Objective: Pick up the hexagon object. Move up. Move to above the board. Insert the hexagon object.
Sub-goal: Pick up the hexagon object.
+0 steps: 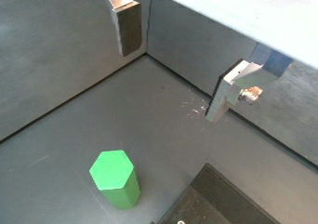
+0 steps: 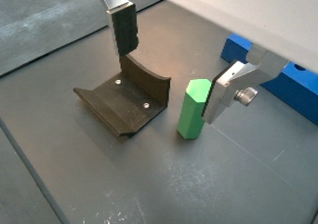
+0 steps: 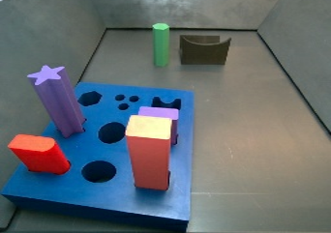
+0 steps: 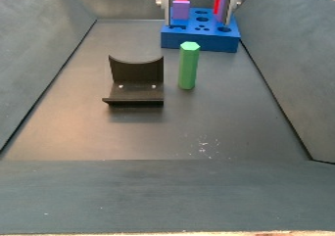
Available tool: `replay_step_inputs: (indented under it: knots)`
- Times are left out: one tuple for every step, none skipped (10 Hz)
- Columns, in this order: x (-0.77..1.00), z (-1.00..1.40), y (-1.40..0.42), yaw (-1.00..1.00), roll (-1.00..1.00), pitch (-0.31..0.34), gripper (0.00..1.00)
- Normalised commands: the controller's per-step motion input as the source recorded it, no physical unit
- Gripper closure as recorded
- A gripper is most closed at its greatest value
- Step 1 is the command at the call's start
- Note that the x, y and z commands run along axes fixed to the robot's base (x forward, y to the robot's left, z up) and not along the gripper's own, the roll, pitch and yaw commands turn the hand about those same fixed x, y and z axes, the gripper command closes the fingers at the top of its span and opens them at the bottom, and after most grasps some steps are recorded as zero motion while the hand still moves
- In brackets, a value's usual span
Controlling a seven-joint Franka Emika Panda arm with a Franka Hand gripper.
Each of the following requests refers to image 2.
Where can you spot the black curved holder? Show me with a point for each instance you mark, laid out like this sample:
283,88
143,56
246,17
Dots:
130,99

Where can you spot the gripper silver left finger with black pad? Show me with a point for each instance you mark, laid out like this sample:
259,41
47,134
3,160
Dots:
122,21

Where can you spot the green hexagon peg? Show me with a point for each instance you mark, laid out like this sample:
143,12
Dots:
191,122

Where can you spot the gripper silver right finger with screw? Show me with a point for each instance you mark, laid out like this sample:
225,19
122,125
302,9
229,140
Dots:
234,83

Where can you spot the blue shape board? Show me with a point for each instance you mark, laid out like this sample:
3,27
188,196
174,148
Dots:
294,86

